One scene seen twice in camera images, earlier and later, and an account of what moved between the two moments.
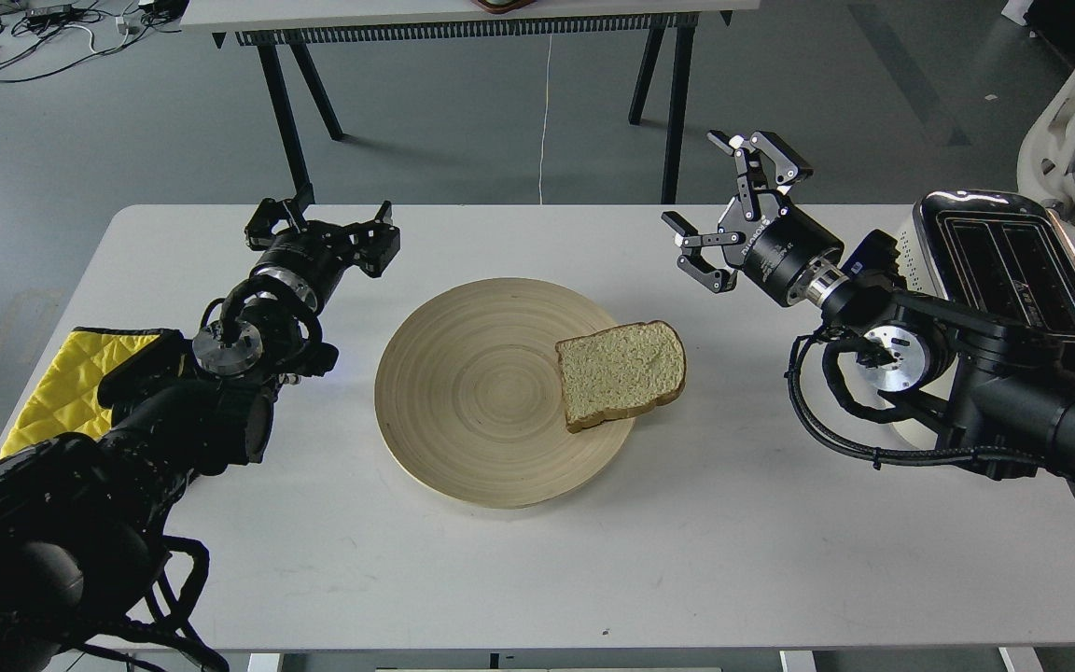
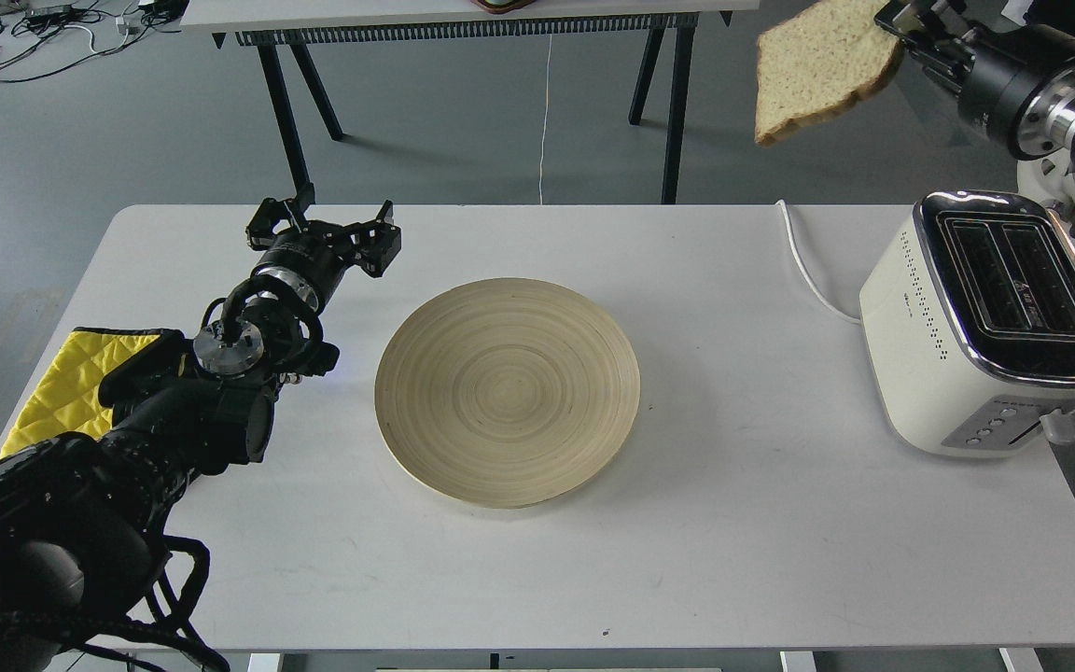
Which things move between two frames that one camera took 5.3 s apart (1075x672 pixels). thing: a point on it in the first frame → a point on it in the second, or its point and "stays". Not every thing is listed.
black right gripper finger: [692, 262] → [922, 26]
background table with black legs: [292, 25] stays
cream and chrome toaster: [1006, 258] stays
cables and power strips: [19, 41] stays
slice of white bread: [619, 371] → [822, 57]
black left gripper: [317, 255] stays
